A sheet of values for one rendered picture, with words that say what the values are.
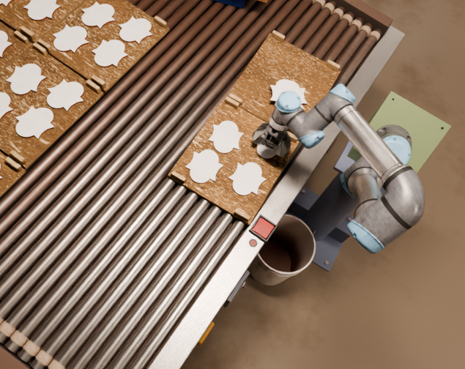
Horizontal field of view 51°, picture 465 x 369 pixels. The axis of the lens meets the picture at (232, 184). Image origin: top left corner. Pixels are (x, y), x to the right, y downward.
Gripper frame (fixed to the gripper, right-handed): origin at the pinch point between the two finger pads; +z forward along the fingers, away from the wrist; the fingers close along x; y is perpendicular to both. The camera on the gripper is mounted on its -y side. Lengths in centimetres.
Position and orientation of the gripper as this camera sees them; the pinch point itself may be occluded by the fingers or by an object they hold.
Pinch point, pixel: (270, 143)
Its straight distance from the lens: 188.3
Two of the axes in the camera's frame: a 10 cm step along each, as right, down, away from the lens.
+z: -1.3, 3.7, 9.2
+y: -5.0, 7.8, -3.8
